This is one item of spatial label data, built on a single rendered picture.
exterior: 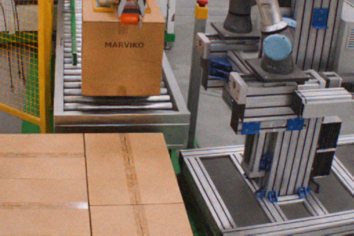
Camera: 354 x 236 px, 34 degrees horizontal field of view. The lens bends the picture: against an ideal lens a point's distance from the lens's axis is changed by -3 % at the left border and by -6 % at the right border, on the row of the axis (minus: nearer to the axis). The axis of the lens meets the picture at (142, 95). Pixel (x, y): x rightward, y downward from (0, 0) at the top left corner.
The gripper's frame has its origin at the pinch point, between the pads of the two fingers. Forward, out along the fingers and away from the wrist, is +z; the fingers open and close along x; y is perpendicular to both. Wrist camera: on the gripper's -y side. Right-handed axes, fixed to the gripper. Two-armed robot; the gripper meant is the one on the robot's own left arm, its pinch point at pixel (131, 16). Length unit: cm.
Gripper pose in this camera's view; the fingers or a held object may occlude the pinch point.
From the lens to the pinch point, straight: 254.4
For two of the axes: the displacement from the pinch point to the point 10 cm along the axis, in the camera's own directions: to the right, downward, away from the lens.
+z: -0.5, 9.0, 4.4
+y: -1.0, -4.4, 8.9
